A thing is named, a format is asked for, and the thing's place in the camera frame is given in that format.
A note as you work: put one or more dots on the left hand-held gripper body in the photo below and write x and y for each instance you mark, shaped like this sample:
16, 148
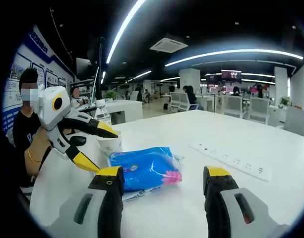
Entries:
50, 109

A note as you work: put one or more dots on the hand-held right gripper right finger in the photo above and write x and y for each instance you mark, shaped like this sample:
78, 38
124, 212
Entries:
216, 198

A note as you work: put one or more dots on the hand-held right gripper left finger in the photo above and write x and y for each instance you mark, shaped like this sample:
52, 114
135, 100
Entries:
109, 198

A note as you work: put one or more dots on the black computer mouse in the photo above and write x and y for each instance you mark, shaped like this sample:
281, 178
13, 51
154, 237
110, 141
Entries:
78, 141

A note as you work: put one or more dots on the clear water bottle red label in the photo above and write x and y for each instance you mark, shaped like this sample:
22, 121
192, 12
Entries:
102, 115

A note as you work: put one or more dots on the white blue plastic bag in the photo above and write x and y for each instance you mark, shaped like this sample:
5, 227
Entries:
137, 194

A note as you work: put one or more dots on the white paper cup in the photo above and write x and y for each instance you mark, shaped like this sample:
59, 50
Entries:
109, 147

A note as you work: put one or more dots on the blue tissue pack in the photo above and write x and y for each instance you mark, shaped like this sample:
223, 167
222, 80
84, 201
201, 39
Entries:
146, 168

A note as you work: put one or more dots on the person's left hand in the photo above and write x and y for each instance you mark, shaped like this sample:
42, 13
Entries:
42, 142

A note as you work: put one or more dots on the potted green plant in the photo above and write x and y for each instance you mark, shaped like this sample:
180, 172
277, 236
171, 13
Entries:
110, 95
285, 101

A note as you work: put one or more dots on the white side cabinet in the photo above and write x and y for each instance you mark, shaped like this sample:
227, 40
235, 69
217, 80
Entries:
127, 110

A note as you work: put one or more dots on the white power strip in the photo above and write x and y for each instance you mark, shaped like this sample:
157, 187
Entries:
228, 160

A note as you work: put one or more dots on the white table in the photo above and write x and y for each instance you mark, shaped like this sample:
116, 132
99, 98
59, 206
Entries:
166, 210

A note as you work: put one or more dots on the curved ceiling light strip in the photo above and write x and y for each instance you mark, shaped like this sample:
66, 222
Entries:
228, 51
120, 29

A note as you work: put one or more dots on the ceiling air conditioner vent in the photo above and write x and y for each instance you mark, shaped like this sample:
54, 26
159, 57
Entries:
169, 45

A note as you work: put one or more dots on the hanging display screen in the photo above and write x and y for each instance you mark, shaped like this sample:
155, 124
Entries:
213, 78
231, 75

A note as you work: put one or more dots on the blue white wall display board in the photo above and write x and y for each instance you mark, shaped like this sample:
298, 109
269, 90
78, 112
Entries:
13, 72

